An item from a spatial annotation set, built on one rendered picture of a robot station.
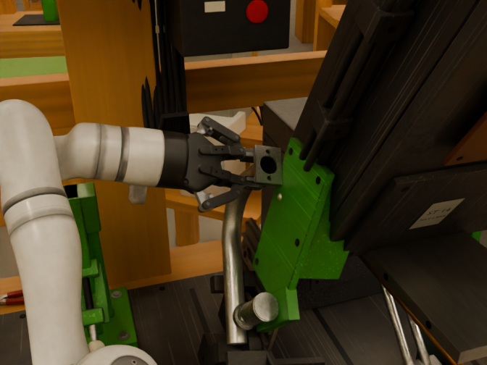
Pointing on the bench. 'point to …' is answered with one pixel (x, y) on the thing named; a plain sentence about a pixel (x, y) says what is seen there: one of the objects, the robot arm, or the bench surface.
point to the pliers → (12, 298)
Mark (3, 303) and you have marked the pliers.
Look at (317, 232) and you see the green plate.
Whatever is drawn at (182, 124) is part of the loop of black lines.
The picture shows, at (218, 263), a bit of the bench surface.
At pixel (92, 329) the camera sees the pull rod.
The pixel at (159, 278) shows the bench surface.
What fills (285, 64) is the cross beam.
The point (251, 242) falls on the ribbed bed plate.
